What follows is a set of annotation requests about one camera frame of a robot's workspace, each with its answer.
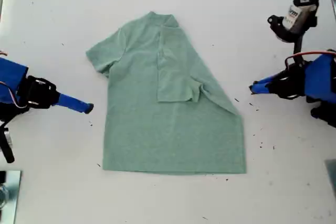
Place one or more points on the arm labelled camera box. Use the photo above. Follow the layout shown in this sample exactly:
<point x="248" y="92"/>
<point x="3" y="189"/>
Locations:
<point x="299" y="16"/>

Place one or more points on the green t-shirt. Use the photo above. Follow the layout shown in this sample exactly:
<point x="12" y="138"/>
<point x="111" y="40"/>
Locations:
<point x="170" y="134"/>

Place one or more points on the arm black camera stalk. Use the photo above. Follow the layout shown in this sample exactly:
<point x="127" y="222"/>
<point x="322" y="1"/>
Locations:
<point x="299" y="45"/>

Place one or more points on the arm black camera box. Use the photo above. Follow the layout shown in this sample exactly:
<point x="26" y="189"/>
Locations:
<point x="8" y="153"/>

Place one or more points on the black clamp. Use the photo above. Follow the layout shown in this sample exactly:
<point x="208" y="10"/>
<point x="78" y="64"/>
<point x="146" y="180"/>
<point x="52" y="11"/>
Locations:
<point x="2" y="176"/>

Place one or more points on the shiny steel plate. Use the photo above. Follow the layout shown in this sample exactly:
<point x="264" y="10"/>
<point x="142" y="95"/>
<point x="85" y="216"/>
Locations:
<point x="14" y="195"/>

